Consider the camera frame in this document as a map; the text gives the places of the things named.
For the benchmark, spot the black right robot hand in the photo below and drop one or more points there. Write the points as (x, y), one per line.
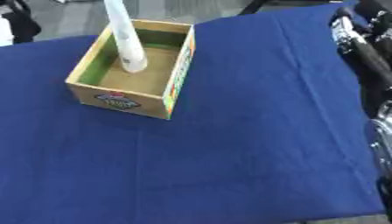
(372, 64)

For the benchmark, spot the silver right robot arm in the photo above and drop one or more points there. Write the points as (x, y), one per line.
(383, 140)

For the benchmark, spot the tan cardboard box green inside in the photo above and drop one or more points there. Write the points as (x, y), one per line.
(130, 100)

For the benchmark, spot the white plastic bottle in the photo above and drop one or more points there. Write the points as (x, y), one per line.
(126, 38)

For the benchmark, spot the black tripod leg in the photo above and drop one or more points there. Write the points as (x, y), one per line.
(252, 7)

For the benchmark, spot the black bag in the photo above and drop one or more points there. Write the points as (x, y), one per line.
(23, 24)

